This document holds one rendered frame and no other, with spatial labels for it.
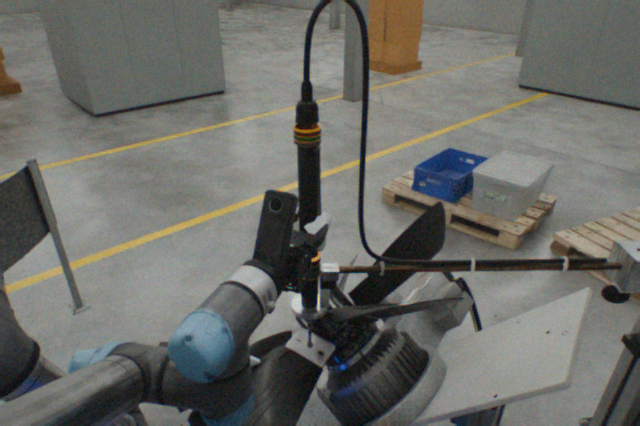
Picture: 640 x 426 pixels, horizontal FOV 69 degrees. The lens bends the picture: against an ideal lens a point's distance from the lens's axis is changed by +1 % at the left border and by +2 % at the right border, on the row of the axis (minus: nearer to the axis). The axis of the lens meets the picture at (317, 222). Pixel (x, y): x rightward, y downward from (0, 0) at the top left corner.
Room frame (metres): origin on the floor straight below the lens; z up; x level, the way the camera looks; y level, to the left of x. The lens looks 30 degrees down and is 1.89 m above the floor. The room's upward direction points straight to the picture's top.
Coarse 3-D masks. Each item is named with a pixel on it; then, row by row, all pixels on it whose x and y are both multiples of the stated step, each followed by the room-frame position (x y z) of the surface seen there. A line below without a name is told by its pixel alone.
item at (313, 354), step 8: (296, 336) 0.72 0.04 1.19; (304, 336) 0.72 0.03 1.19; (312, 336) 0.72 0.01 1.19; (288, 344) 0.69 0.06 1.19; (296, 344) 0.69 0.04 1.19; (304, 344) 0.70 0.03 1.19; (320, 344) 0.70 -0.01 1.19; (328, 344) 0.70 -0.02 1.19; (304, 352) 0.68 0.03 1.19; (312, 352) 0.68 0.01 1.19; (328, 352) 0.68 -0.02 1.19; (312, 360) 0.66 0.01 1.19; (320, 360) 0.66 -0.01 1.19
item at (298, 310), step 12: (324, 264) 0.70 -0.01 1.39; (336, 264) 0.70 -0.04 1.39; (324, 276) 0.68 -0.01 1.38; (336, 276) 0.68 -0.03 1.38; (324, 288) 0.67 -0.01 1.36; (300, 300) 0.70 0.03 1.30; (324, 300) 0.68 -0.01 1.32; (300, 312) 0.66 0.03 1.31; (312, 312) 0.66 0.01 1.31; (324, 312) 0.67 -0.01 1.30
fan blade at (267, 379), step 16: (272, 352) 0.67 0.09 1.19; (288, 352) 0.67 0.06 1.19; (256, 368) 0.64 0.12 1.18; (272, 368) 0.63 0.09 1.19; (288, 368) 0.63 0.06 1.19; (304, 368) 0.63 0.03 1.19; (320, 368) 0.64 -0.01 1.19; (256, 384) 0.60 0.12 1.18; (272, 384) 0.60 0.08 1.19; (288, 384) 0.60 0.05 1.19; (304, 384) 0.60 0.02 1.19; (256, 400) 0.56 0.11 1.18; (272, 400) 0.56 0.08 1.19; (288, 400) 0.56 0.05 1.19; (304, 400) 0.56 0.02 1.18; (192, 416) 0.56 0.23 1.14; (256, 416) 0.53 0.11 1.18; (272, 416) 0.53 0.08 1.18; (288, 416) 0.53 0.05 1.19
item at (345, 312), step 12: (432, 300) 0.56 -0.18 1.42; (444, 300) 0.57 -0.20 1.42; (456, 300) 0.58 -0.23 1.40; (336, 312) 0.58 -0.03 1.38; (348, 312) 0.55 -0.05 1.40; (360, 312) 0.53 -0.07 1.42; (372, 312) 0.52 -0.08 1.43; (384, 312) 0.66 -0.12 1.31; (396, 312) 0.65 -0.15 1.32; (408, 312) 0.64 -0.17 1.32
